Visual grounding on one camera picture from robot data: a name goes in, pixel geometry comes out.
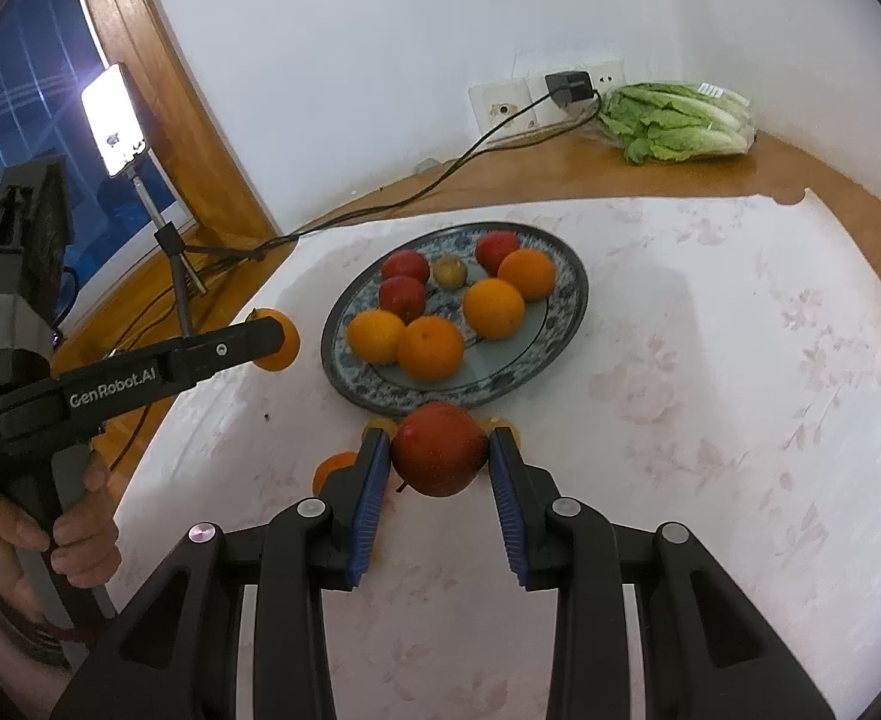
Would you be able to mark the person's left hand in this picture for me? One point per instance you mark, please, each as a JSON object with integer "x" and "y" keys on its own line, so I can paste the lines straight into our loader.
{"x": 88, "y": 532}

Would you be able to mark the dark window pane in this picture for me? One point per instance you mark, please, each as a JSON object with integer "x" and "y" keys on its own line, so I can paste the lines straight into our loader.
{"x": 28, "y": 90}

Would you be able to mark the white power wall outlet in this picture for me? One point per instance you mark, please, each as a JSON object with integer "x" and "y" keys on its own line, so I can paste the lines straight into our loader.
{"x": 609, "y": 79}

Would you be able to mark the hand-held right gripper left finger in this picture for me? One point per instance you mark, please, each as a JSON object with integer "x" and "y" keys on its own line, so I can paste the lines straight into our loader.
{"x": 369, "y": 510}

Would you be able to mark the wooden window frame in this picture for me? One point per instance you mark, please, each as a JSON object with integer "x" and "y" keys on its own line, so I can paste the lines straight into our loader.
{"x": 185, "y": 127}

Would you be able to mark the white floral tablecloth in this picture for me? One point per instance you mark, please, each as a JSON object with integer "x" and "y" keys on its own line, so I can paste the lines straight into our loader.
{"x": 710, "y": 390}

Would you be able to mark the black phone tripod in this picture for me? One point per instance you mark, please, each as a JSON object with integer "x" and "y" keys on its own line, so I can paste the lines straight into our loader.
{"x": 173, "y": 247}

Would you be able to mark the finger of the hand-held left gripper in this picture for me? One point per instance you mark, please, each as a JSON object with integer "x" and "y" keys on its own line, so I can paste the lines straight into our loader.
{"x": 238, "y": 349}

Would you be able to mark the dark orange tangerine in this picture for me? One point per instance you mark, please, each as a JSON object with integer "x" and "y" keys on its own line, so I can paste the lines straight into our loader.
{"x": 430, "y": 347}

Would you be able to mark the bagged romaine lettuce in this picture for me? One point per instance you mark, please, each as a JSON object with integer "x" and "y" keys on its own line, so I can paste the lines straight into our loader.
{"x": 665, "y": 127}

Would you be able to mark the dark wrist band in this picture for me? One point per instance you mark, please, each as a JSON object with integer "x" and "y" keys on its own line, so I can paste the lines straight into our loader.
{"x": 13, "y": 630}

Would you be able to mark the white round-jack wall plate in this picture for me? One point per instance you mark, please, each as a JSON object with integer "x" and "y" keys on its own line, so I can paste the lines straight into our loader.
{"x": 497, "y": 109}

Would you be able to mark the black plug charger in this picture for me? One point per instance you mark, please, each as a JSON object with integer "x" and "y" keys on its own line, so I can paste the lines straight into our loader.
{"x": 568, "y": 88}

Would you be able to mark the orange with stem nub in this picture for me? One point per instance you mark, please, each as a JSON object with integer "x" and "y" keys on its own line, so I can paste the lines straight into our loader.
{"x": 289, "y": 349}

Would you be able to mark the blue patterned ceramic plate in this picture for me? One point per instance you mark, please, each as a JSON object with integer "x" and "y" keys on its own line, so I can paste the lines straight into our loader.
{"x": 553, "y": 337}

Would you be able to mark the red apple with stem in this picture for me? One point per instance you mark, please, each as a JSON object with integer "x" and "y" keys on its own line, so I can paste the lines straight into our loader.
{"x": 439, "y": 448}

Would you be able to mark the brown kiwi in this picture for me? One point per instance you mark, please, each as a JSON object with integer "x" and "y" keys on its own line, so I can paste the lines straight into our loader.
{"x": 449, "y": 272}
{"x": 382, "y": 428}
{"x": 506, "y": 428}

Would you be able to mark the bright lit smartphone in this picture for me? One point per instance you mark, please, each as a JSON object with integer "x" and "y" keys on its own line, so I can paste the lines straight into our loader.
{"x": 114, "y": 120}

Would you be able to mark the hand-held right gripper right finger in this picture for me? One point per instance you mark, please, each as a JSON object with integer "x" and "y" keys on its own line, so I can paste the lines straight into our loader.
{"x": 504, "y": 517}

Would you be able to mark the small grey plastic piece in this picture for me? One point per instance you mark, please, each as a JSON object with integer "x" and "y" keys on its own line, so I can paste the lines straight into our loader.
{"x": 427, "y": 165}

